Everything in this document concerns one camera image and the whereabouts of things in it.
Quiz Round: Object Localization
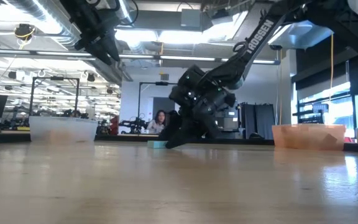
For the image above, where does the small teal green block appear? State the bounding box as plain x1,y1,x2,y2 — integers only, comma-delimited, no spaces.
147,140,169,149

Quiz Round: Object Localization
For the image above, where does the yellow hanging cable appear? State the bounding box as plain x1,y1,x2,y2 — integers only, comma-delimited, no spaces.
329,32,336,103

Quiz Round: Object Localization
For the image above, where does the background wooden worktable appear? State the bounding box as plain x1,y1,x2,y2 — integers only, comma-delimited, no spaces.
116,133,161,139

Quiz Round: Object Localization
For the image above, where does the black curtain partition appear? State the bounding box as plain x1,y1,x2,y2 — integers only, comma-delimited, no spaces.
237,102,275,139

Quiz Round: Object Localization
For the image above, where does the clear plastic bin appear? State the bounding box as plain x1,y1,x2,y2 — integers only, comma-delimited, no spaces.
29,116,99,144

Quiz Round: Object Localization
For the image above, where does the black gantry frame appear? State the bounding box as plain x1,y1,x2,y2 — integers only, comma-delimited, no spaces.
138,81,180,134
29,77,80,118

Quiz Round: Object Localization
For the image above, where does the black wire rack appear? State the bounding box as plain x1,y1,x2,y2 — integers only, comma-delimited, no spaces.
292,102,329,124

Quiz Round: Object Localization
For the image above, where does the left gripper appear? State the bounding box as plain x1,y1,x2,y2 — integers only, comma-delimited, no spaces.
59,0,123,67

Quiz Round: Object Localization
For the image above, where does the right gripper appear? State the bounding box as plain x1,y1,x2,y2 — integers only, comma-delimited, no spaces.
158,101,224,150

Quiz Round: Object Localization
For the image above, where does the cluttered dark workbench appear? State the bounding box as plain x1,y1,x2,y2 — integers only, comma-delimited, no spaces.
0,110,30,134

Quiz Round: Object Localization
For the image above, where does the black aluminium table frame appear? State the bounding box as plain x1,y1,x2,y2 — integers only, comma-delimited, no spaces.
0,133,358,149

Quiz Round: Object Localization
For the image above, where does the orange plastic bin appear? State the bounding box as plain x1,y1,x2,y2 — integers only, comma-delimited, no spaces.
271,123,347,151

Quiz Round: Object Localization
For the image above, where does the yellow black cord reel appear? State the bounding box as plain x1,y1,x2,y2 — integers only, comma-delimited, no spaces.
13,23,37,42

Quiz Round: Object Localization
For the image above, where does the person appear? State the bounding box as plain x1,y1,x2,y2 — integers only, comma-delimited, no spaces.
146,110,168,135

